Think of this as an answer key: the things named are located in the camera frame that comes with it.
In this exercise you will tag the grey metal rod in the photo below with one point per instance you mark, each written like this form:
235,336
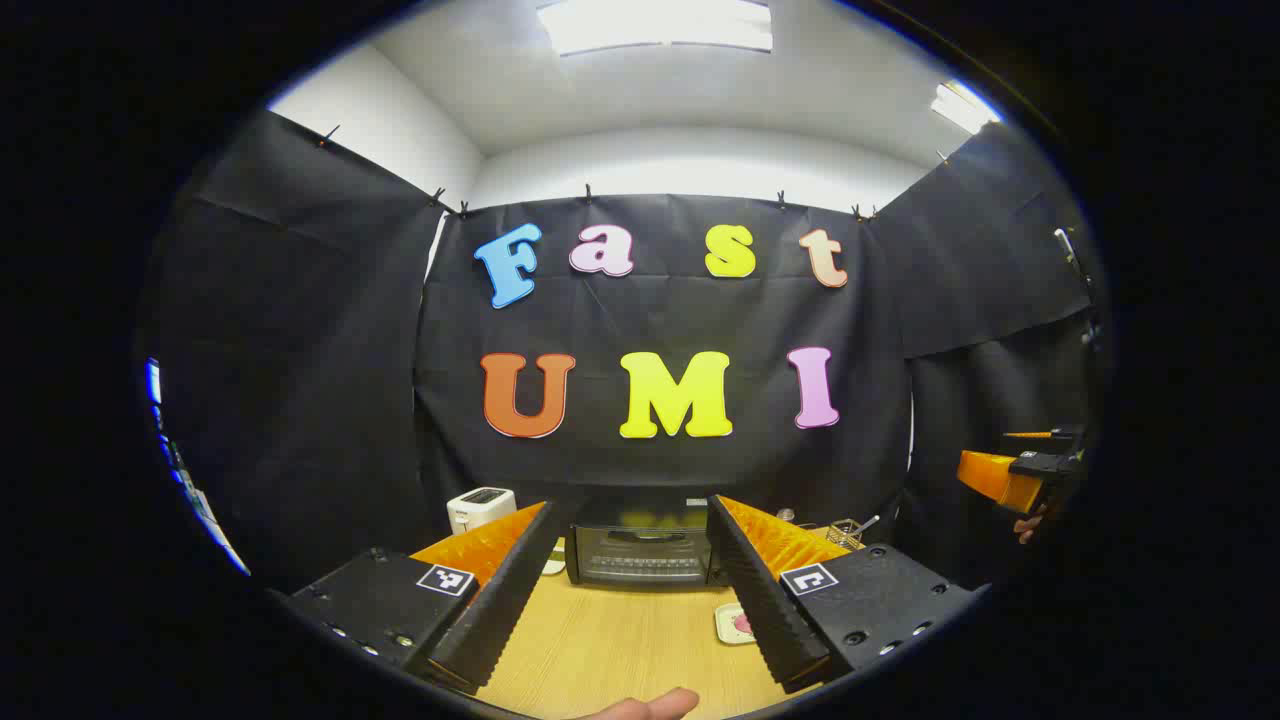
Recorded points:
1070,250

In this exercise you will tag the white divided snack dish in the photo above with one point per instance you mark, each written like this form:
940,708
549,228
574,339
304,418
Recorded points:
554,568

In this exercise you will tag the metal spoon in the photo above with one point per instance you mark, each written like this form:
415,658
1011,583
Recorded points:
868,524

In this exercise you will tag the pink round food slice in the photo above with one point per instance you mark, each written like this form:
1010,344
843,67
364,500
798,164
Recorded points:
743,626

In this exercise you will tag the black backdrop cloth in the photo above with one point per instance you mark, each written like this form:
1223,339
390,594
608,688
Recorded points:
650,310

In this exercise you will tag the large ceiling light panel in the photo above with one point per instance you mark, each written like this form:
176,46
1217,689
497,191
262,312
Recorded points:
660,25

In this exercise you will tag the white square plate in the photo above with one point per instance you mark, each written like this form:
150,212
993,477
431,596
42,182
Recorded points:
724,628

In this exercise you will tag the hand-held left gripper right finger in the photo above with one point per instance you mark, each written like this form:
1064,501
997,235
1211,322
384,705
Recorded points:
760,600

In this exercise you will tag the metal mesh utensil holder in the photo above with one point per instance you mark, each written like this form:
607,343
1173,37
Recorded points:
845,533

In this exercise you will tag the white toaster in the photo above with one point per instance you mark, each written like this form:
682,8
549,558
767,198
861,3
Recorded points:
480,508

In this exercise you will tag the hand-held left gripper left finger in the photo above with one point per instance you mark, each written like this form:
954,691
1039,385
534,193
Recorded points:
510,590

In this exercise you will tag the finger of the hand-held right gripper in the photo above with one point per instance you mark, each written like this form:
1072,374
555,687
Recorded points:
1030,435
995,480

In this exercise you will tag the black electric oven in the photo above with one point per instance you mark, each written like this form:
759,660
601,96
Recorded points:
640,560

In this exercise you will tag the small ceiling light panel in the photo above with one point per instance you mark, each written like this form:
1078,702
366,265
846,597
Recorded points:
962,105

